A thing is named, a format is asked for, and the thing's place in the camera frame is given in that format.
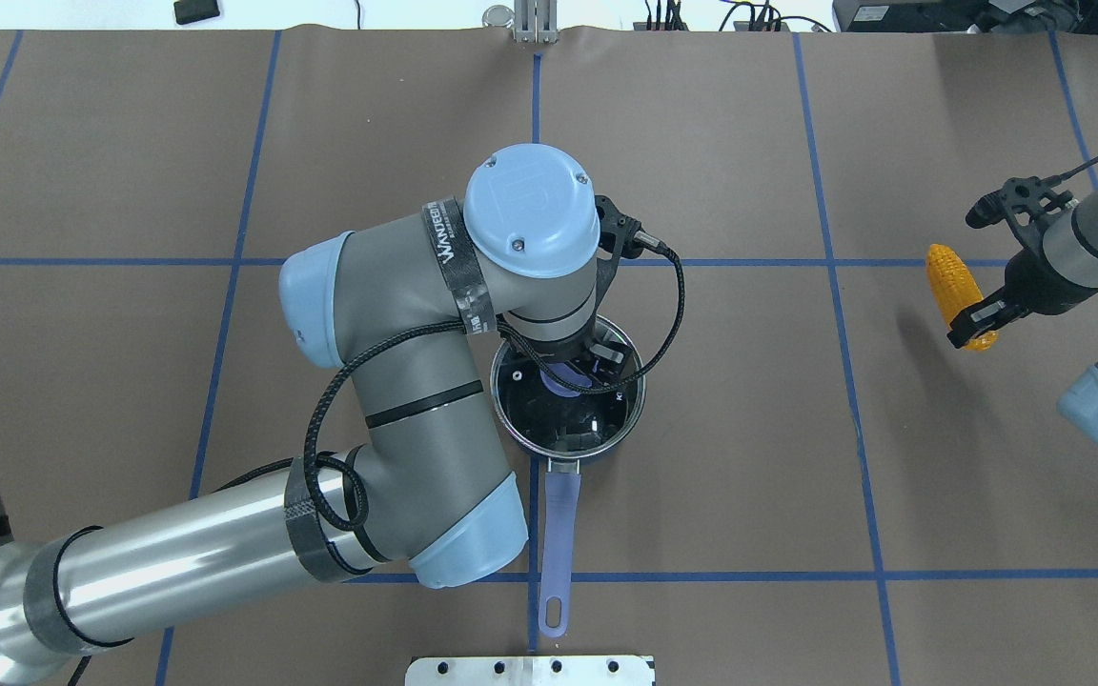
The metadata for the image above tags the glass pot lid blue knob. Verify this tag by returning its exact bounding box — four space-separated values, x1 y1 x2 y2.
496 324 643 454

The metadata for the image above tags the aluminium frame post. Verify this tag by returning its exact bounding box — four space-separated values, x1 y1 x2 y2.
511 0 559 45

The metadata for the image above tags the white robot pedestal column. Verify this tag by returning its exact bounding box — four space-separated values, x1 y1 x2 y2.
404 655 657 685

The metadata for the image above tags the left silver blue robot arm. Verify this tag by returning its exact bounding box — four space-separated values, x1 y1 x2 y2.
0 143 685 685

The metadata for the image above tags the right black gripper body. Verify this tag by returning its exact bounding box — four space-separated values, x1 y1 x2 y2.
965 175 1079 315

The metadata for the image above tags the yellow toy corn cob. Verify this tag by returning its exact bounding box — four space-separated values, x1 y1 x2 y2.
926 244 986 331

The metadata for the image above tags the black phone on table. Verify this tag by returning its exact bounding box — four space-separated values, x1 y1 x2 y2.
172 0 221 27

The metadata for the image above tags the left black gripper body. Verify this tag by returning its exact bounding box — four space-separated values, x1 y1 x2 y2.
501 195 674 368

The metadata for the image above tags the dark blue saucepan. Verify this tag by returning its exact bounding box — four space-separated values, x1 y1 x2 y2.
491 316 645 638

